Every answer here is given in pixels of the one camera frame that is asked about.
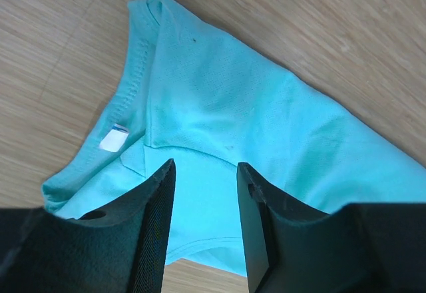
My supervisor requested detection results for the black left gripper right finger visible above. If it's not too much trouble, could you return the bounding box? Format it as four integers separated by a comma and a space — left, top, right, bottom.
237, 162, 425, 292

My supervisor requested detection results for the turquoise t shirt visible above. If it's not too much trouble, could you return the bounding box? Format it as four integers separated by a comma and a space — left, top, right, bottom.
42, 0, 425, 276

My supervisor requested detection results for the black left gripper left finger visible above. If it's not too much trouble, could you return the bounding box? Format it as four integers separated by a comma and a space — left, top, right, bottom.
1, 160, 176, 293

